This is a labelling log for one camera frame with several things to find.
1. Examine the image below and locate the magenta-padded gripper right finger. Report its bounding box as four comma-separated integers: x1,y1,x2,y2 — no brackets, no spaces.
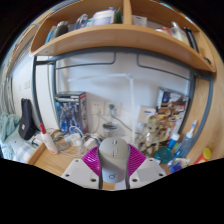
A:
124,143,168,191

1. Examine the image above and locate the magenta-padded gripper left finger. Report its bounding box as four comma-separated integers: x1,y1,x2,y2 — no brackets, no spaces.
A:
61,145,104,190

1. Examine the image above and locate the grey computer mouse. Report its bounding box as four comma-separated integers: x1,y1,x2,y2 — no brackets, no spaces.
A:
98,137,131,184

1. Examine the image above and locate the teal round tin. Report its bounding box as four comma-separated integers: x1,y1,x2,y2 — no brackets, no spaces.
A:
154,146,174,164

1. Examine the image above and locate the blue snack packet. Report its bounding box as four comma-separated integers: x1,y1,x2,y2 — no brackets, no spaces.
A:
168,157,191,174

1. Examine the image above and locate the white charger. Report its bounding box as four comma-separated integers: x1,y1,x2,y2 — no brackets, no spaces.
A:
68,133,83,147

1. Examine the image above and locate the small blue white-capped bottle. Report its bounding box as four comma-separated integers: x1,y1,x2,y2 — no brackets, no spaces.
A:
167,133,181,151

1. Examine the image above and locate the white red-pump lotion bottle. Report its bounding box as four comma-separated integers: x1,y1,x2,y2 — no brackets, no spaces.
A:
38,123,60,155

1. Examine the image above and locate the blue spray bottle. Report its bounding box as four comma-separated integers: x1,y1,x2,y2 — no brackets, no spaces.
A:
176,119,198,159

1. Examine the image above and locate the glass jar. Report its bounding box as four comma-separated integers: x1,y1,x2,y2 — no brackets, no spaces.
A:
102,122,118,138

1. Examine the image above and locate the blue robot model kit box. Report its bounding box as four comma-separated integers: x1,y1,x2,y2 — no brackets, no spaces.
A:
54,91,89,134

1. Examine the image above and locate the white desk lamp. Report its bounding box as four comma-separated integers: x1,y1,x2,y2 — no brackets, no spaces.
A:
68,73,137,144

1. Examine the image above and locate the black bag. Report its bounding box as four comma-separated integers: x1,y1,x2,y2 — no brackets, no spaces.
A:
18,98,38,141

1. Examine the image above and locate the colourful printed box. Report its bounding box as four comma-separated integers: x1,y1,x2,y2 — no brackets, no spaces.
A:
156,87,190,134

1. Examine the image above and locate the teal blanket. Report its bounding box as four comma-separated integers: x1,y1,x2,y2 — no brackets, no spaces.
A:
0,113,21,144

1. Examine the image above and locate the wooden shelf unit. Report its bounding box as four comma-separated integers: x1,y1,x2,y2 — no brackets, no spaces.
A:
29,0,217,74

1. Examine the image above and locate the white wall socket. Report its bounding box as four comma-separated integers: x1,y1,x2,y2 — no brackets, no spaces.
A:
90,100,106,116
105,101,122,118

